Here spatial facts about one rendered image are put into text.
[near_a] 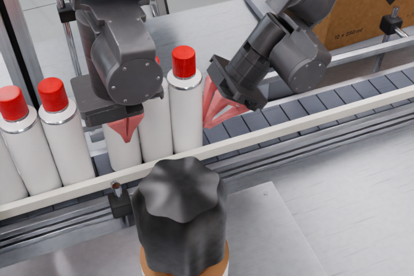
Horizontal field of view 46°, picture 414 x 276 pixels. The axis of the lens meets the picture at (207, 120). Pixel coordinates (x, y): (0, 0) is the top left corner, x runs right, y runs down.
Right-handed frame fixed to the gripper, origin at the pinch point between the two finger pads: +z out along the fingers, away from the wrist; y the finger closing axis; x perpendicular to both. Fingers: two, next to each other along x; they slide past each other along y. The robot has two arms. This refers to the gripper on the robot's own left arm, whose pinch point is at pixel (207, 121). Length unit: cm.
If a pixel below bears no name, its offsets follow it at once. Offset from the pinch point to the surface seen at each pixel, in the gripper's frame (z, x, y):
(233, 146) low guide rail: 0.6, 4.0, 4.4
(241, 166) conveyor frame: 3.4, 8.0, 5.1
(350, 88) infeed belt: -14.4, 27.3, -2.9
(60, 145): 9.0, -21.7, 2.6
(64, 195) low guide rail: 16.9, -17.6, 4.2
